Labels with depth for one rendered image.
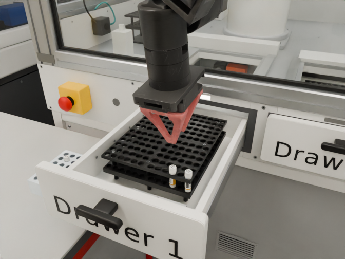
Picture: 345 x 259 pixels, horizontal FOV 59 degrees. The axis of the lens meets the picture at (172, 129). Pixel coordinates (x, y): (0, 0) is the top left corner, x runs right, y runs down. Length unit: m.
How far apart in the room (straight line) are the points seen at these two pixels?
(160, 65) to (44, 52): 0.57
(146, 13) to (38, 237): 0.46
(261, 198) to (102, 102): 0.48
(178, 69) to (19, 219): 0.46
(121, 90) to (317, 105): 0.45
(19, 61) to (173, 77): 1.02
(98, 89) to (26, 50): 0.59
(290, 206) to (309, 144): 0.21
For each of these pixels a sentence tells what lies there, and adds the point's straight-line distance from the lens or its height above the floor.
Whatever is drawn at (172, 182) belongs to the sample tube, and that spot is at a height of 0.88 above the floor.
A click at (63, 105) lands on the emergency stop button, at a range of 0.84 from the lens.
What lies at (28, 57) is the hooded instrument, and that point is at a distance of 1.39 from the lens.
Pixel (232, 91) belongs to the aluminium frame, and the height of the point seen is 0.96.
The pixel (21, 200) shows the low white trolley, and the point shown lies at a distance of 0.75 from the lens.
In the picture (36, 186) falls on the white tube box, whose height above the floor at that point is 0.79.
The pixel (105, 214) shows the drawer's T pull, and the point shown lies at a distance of 0.45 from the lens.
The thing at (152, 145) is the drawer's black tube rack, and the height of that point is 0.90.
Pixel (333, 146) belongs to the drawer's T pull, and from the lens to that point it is 0.64.
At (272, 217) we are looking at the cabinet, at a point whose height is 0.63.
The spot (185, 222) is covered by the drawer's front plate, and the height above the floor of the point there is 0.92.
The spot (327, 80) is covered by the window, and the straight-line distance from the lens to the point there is 0.66.
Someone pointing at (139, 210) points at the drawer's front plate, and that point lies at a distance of 0.45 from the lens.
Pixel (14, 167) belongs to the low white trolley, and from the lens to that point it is 0.85.
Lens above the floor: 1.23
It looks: 31 degrees down
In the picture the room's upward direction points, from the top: straight up
